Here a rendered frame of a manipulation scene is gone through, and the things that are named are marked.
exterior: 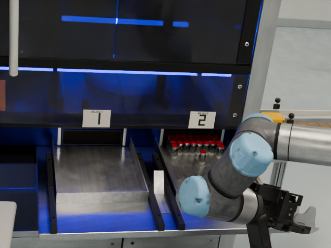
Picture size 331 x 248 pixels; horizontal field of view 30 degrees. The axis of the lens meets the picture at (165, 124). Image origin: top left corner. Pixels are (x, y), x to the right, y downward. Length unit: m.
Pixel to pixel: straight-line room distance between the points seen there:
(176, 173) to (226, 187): 0.81
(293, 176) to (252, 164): 2.82
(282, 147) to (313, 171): 2.83
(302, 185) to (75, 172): 2.19
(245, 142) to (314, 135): 0.17
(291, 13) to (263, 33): 5.23
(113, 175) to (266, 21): 0.66
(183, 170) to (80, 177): 0.33
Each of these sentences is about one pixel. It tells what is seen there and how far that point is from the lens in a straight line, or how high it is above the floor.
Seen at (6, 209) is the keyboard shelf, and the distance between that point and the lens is 1.87.
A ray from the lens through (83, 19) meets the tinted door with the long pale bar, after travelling 1.82.
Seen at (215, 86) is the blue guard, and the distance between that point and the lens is 1.96.
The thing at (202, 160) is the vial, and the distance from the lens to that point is 2.00.
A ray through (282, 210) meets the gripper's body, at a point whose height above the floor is 1.18.
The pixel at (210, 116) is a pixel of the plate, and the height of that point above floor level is 1.03.
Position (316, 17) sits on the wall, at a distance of 7.32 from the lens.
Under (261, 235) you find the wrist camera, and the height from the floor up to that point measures 1.13.
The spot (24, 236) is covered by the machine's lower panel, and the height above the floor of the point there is 0.58.
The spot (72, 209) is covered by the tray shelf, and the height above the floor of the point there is 0.88.
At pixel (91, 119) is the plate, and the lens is 1.92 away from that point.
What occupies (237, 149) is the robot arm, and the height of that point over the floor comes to 1.35.
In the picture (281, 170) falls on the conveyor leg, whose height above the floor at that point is 0.75.
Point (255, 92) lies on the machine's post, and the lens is 2.01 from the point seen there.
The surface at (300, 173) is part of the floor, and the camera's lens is 3.99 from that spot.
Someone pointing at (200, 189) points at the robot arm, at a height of 1.26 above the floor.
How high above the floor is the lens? 1.85
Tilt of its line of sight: 25 degrees down
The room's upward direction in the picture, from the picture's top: 7 degrees clockwise
